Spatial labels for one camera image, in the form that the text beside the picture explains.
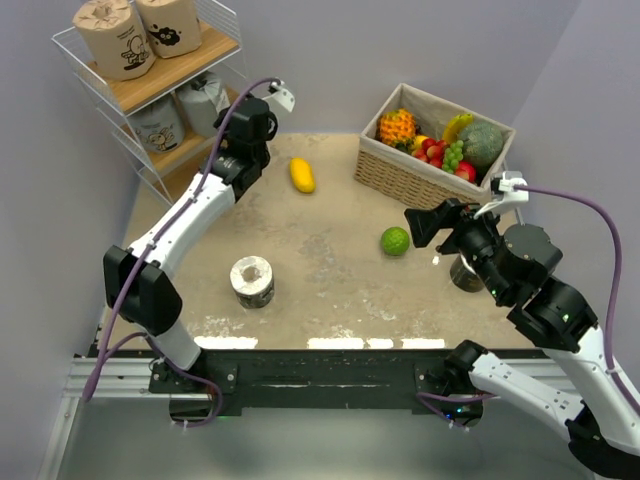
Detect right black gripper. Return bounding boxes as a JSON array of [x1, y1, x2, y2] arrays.
[[403, 195, 511, 299]]

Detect green bumpy citrus fruit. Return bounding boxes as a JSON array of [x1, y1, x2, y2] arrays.
[[380, 227, 410, 256]]

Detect dark grey towel roll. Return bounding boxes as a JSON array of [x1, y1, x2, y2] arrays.
[[176, 71, 230, 138]]

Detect grey paper towel roll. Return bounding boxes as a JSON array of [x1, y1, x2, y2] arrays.
[[129, 94, 186, 154]]

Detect brown roll with black print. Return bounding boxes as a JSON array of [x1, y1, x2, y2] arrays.
[[135, 0, 202, 58]]

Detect white and grey towel roll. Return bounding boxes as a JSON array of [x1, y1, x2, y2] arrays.
[[229, 256, 275, 309]]

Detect brown paper towel roll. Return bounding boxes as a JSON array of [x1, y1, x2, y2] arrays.
[[72, 1, 156, 81]]

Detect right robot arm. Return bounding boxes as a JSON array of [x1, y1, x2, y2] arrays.
[[404, 199, 639, 479]]

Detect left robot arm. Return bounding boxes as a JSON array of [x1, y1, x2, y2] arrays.
[[103, 96, 278, 392]]

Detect green grapes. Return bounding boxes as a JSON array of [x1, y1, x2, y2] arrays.
[[442, 140, 464, 174]]

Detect white paper towel roll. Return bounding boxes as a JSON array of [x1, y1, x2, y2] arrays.
[[449, 255, 484, 293]]

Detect red apples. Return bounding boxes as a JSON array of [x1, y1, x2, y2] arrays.
[[411, 137, 477, 183]]

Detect yellow mango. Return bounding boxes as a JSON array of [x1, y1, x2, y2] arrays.
[[289, 157, 316, 194]]

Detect woven fruit basket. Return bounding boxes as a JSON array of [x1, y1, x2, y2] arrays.
[[354, 83, 516, 208]]

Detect green melon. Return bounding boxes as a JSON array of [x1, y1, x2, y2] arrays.
[[457, 121, 504, 169]]

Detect yellow banana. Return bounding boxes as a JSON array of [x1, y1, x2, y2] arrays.
[[442, 113, 474, 145]]

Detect pineapple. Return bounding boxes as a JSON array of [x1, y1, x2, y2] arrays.
[[376, 108, 416, 148]]

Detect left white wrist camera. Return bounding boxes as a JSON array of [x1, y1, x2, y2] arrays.
[[264, 80, 296, 119]]

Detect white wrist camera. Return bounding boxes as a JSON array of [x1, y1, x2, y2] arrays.
[[264, 80, 296, 119], [474, 171, 529, 219]]

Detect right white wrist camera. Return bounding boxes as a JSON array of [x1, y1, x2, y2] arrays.
[[474, 171, 529, 219]]

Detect white wire wooden shelf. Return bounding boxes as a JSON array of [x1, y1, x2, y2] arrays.
[[52, 1, 249, 205]]

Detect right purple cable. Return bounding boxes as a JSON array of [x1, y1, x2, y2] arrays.
[[514, 184, 640, 416]]

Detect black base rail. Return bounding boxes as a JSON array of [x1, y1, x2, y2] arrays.
[[149, 347, 551, 426]]

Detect aluminium frame rail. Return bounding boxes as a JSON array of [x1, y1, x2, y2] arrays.
[[62, 332, 155, 400]]

